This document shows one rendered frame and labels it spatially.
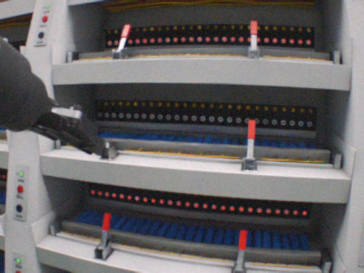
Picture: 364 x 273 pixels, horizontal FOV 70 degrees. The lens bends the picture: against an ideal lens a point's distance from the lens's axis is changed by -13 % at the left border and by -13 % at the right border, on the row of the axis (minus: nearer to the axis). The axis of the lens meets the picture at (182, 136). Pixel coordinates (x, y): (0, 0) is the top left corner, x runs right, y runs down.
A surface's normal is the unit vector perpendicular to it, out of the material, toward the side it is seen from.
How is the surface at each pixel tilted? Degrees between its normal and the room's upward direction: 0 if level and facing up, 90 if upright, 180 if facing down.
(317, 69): 109
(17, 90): 101
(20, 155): 90
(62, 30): 90
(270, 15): 90
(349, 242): 90
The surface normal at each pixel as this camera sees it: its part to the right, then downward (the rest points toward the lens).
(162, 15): -0.22, -0.11
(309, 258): -0.24, 0.22
